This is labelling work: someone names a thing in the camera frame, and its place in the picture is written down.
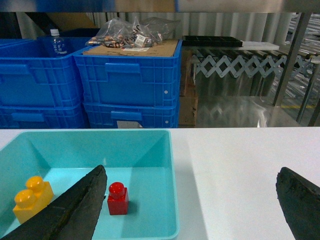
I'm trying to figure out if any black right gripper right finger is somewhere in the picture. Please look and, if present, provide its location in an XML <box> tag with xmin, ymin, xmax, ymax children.
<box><xmin>275</xmin><ymin>167</ymin><xmax>320</xmax><ymax>240</ymax></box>

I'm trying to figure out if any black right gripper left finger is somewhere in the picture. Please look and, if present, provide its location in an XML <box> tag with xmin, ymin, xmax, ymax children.
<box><xmin>2</xmin><ymin>165</ymin><xmax>108</xmax><ymax>240</ymax></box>

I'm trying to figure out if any red toy block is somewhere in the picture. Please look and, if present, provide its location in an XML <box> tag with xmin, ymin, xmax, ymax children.
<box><xmin>107</xmin><ymin>182</ymin><xmax>129</xmax><ymax>216</ymax></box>

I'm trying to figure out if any yellow toy block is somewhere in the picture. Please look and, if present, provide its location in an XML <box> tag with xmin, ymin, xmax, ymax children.
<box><xmin>13</xmin><ymin>175</ymin><xmax>54</xmax><ymax>224</ymax></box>

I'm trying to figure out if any teal plastic tray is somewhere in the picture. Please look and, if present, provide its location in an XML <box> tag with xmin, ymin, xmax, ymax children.
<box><xmin>0</xmin><ymin>129</ymin><xmax>180</xmax><ymax>240</ymax></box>

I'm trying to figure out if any lower middle blue crate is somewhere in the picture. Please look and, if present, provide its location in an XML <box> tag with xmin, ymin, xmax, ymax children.
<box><xmin>0</xmin><ymin>104</ymin><xmax>90</xmax><ymax>129</ymax></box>

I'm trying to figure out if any lower right blue crate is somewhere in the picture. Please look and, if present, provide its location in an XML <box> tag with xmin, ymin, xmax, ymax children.
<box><xmin>83</xmin><ymin>102</ymin><xmax>180</xmax><ymax>129</ymax></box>

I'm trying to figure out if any blue crate with bottle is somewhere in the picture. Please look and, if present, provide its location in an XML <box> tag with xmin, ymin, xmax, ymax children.
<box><xmin>0</xmin><ymin>37</ymin><xmax>88</xmax><ymax>108</ymax></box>

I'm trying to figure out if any blue crate with cardboard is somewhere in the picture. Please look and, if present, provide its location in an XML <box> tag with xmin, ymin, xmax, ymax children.
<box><xmin>74</xmin><ymin>39</ymin><xmax>182</xmax><ymax>108</ymax></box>

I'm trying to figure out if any expandable roller conveyor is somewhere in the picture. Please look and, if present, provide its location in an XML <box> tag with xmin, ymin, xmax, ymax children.
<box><xmin>192</xmin><ymin>47</ymin><xmax>320</xmax><ymax>79</ymax></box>

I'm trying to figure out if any clear water bottle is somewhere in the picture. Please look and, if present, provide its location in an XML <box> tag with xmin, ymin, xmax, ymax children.
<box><xmin>50</xmin><ymin>28</ymin><xmax>68</xmax><ymax>58</ymax></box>

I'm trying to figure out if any plastic bag of batteries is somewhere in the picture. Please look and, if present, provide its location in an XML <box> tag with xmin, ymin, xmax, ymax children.
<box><xmin>85</xmin><ymin>17</ymin><xmax>180</xmax><ymax>49</ymax></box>

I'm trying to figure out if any brown cardboard sheet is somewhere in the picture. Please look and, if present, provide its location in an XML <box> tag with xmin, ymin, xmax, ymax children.
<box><xmin>82</xmin><ymin>39</ymin><xmax>181</xmax><ymax>57</ymax></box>

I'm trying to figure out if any black divided tray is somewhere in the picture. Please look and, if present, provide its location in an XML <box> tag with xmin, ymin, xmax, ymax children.
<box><xmin>182</xmin><ymin>35</ymin><xmax>243</xmax><ymax>48</ymax></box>

